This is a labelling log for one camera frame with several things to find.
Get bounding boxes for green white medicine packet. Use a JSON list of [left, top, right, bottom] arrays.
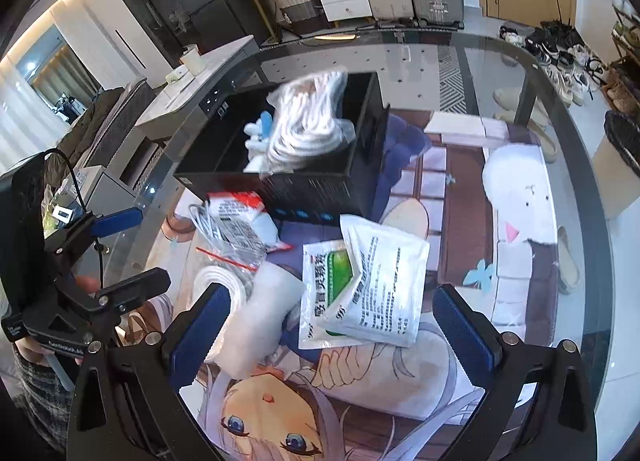
[[298, 239, 381, 349]]

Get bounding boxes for trash bin with black bag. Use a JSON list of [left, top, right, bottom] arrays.
[[592, 110, 640, 219]]

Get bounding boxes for person's left hand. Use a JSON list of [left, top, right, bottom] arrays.
[[70, 276, 101, 298]]

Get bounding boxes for blue white soft toy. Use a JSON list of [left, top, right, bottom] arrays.
[[243, 111, 275, 154]]

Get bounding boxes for white grey coffee table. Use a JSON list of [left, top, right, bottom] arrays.
[[135, 35, 261, 142]]

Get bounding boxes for person's plaid clothing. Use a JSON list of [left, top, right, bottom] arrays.
[[12, 341, 68, 454]]

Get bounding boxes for white fluffy cloth bag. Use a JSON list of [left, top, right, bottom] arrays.
[[207, 261, 307, 377]]

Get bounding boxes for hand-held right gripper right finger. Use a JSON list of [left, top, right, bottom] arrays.
[[432, 283, 598, 461]]

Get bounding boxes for white cup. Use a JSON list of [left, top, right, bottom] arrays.
[[181, 44, 207, 76]]

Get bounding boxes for pile of shoes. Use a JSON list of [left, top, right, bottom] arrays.
[[500, 21, 608, 107]]

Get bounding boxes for printed anime table mat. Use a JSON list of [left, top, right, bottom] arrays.
[[125, 108, 561, 461]]

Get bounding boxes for white standing air conditioner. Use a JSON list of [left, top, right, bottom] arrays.
[[50, 0, 171, 92]]

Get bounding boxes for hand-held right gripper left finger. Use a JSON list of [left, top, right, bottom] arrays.
[[67, 282, 233, 461]]

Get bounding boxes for wooden shoe rack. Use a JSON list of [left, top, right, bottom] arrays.
[[602, 0, 640, 112]]

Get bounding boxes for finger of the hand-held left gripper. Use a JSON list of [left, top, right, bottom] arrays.
[[42, 208, 143, 272], [59, 267, 172, 315]]

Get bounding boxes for clear bag of white cables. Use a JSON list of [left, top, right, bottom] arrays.
[[265, 68, 358, 177]]

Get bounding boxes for grey storage cabinet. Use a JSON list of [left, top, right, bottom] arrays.
[[50, 166, 137, 242]]

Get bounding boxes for black storage box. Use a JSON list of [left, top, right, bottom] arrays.
[[172, 72, 391, 224]]

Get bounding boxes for black white patterned rug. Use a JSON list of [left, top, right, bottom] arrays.
[[437, 46, 476, 112]]

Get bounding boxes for grey sofa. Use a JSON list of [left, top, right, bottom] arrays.
[[85, 81, 156, 177]]

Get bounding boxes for white printed medicine packet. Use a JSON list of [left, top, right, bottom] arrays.
[[322, 214, 431, 347]]

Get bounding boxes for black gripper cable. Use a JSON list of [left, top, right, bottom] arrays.
[[44, 148, 107, 292]]

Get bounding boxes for black umbrella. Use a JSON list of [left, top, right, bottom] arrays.
[[542, 0, 583, 48]]

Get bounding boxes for woven basket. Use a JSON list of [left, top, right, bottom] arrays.
[[274, 0, 323, 34]]

